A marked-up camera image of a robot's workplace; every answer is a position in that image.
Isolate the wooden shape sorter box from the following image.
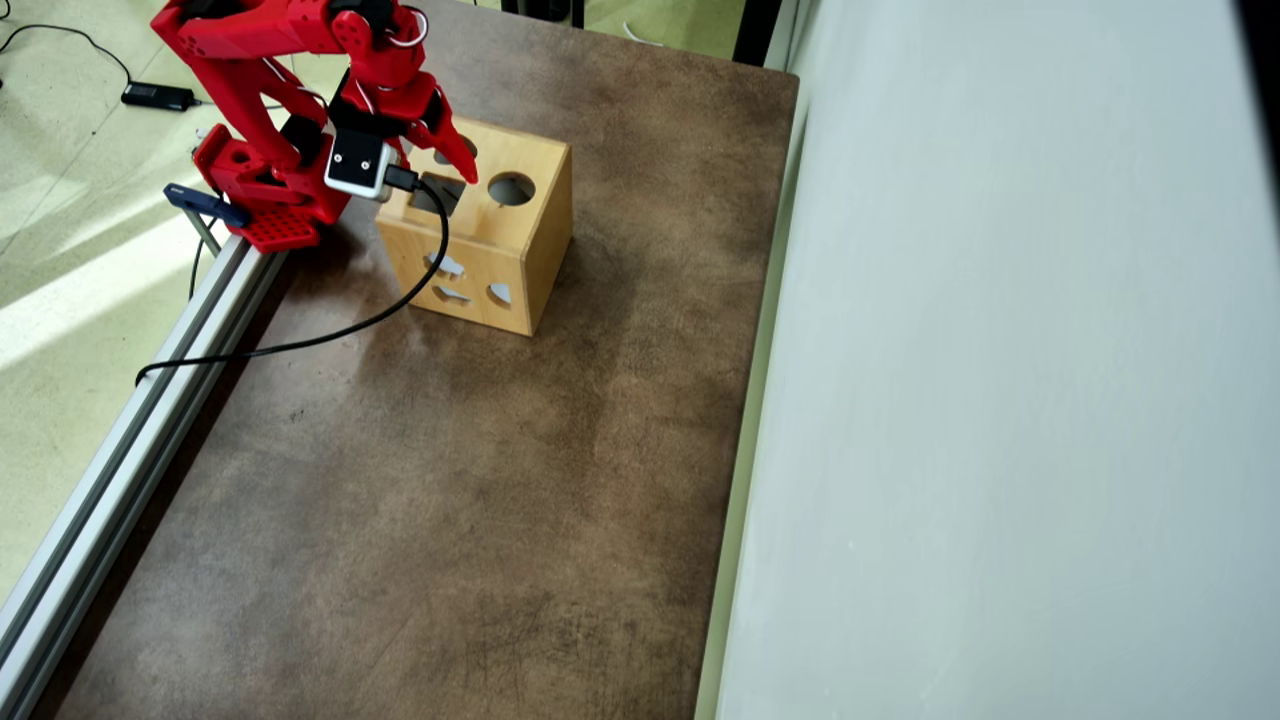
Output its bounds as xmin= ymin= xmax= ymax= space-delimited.
xmin=375 ymin=112 xmax=574 ymax=337

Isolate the black camera cable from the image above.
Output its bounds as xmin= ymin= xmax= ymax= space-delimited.
xmin=135 ymin=165 xmax=451 ymax=386

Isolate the aluminium profile rail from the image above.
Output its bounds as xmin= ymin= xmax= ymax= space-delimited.
xmin=0 ymin=230 xmax=291 ymax=720

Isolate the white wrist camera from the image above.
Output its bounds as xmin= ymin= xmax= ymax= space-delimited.
xmin=324 ymin=128 xmax=399 ymax=202

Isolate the black vertical post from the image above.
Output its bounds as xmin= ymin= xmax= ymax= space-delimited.
xmin=733 ymin=0 xmax=784 ymax=69

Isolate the thin black floor cable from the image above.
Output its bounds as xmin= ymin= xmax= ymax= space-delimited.
xmin=0 ymin=22 xmax=134 ymax=86

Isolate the blue table clamp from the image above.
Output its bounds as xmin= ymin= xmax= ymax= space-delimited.
xmin=163 ymin=182 xmax=253 ymax=256

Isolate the black furniture base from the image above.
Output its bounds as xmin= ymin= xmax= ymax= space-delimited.
xmin=500 ymin=0 xmax=586 ymax=29

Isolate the black power adapter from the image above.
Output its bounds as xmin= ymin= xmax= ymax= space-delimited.
xmin=121 ymin=82 xmax=194 ymax=112

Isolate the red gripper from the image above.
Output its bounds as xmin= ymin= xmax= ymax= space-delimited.
xmin=330 ymin=70 xmax=479 ymax=184

